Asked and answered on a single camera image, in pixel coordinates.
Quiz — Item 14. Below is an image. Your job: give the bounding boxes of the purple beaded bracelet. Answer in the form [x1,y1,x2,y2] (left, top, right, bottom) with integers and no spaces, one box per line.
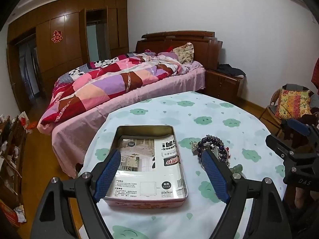
[197,134,231,166]

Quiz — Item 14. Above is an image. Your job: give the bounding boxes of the purple pillow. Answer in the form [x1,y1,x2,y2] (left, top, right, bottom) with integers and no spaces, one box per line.
[157,51,180,61]

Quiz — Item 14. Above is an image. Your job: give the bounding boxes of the red cardboard box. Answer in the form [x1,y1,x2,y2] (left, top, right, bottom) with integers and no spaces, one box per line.
[0,199,21,227]

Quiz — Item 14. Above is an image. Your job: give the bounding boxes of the wooden headboard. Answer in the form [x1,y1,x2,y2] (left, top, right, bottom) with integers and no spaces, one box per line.
[135,30,223,70]

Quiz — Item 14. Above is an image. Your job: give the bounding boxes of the metal tin box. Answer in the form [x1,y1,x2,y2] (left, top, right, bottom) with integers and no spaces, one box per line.
[103,125,188,208]

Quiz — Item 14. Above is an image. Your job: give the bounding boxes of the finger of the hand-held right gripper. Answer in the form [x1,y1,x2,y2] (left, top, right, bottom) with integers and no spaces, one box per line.
[265,134,319,166]
[282,118,319,142]

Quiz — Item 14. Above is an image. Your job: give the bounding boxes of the floral pillow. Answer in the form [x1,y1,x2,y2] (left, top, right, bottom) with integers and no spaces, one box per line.
[172,42,195,64]

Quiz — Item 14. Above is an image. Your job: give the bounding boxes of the red cloth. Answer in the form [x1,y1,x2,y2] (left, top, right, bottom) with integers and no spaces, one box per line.
[311,57,319,90]

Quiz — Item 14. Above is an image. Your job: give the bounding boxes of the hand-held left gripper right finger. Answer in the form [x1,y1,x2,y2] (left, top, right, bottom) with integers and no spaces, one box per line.
[201,149,292,239]

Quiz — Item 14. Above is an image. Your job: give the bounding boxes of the red and white bag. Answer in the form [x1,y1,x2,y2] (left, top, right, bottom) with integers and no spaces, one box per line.
[19,112,38,130]

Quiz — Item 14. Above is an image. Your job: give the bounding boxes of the wooden nightstand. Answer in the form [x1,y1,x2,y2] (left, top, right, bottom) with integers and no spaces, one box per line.
[204,68,246,102]

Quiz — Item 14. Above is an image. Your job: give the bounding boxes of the round table with cloud cloth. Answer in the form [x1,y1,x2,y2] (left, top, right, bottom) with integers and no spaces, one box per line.
[78,91,289,239]

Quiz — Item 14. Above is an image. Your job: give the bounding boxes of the patchwork quilt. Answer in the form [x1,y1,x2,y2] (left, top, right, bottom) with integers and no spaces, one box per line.
[37,52,185,127]

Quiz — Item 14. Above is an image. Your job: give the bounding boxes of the dark clothes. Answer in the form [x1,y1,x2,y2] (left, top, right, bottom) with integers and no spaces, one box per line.
[217,63,246,77]

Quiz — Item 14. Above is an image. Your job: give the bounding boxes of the cluttered low wooden cabinet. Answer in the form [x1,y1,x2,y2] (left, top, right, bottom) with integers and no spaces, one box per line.
[0,115,28,205]

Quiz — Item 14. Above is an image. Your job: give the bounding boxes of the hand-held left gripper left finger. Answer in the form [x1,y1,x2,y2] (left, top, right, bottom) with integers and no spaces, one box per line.
[30,149,122,239]

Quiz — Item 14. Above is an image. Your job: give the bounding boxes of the wooden wardrobe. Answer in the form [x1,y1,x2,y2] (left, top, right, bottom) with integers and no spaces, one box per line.
[6,0,130,110]

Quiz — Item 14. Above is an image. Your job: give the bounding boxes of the bed with pink sheet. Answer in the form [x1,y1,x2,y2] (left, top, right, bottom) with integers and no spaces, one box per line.
[37,60,207,177]

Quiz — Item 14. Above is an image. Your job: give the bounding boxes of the colourful patterned cushion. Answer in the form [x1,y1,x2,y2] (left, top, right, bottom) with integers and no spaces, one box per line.
[274,88,312,121]

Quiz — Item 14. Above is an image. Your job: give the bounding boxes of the printed paper sheet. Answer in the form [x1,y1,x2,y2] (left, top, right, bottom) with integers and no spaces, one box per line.
[110,134,186,200]

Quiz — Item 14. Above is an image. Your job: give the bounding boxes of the green jade bangle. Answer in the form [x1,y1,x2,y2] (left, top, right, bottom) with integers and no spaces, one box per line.
[229,165,247,180]

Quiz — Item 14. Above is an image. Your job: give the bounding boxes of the wicker chair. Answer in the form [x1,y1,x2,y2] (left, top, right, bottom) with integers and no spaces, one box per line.
[259,83,319,135]

